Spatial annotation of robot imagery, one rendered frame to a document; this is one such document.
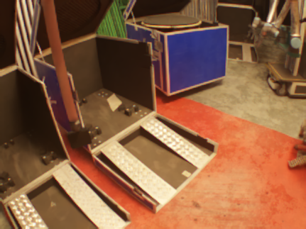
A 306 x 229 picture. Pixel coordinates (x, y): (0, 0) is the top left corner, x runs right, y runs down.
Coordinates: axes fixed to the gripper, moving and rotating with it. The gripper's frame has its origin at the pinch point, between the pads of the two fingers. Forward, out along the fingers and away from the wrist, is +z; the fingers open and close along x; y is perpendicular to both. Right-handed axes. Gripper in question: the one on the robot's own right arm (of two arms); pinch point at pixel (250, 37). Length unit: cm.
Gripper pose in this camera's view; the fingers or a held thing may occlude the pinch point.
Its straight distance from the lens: 351.6
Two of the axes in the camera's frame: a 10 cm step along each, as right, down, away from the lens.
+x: -0.2, -4.5, 8.9
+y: 9.4, 2.8, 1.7
